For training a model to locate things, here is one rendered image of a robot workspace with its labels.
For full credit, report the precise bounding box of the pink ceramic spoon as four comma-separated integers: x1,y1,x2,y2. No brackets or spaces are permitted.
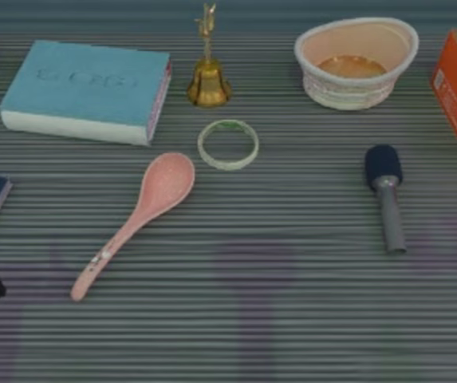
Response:
69,152,195,302

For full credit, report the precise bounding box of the light blue hardcover book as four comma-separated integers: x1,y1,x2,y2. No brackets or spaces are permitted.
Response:
0,39,173,148

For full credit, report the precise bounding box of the golden hand bell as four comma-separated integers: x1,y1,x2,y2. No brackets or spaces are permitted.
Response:
186,2,233,109

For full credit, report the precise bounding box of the grey microphone with dark head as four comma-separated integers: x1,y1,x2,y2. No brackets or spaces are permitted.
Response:
364,144,408,254

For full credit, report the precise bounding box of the pale green tape ring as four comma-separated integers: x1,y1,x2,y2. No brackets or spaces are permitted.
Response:
196,119,260,172

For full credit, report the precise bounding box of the white woven rope basket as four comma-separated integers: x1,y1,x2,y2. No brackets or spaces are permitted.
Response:
294,17,420,110

